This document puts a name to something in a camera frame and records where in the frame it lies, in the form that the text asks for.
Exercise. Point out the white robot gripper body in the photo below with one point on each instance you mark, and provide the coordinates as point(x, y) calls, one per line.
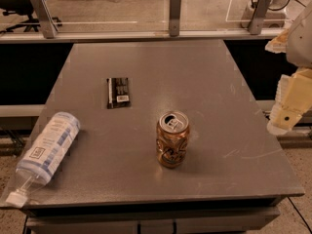
point(301, 43)

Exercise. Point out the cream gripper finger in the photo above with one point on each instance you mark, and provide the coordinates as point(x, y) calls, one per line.
point(293, 99)
point(278, 44)

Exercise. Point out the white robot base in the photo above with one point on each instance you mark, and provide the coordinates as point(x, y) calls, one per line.
point(273, 13)

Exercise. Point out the orange soda can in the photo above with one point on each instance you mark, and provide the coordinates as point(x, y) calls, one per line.
point(172, 136)

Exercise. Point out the black snack bar wrapper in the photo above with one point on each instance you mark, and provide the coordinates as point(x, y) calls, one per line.
point(118, 93)

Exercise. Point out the clear plastic water bottle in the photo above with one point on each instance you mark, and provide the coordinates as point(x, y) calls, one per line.
point(40, 162)

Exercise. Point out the black office chair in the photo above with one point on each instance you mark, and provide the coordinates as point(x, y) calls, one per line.
point(21, 8)

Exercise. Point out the right metal rail bracket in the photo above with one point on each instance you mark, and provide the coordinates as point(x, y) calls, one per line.
point(259, 13)

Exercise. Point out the metal rail bracket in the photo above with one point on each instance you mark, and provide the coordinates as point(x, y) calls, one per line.
point(42, 12)
point(174, 17)
point(259, 13)

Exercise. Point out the middle metal rail bracket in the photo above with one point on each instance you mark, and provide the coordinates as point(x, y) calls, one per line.
point(174, 17)

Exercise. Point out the left metal rail bracket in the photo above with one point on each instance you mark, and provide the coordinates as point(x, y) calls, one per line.
point(42, 12)

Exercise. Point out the metal barrier rail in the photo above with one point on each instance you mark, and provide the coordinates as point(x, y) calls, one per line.
point(82, 37)

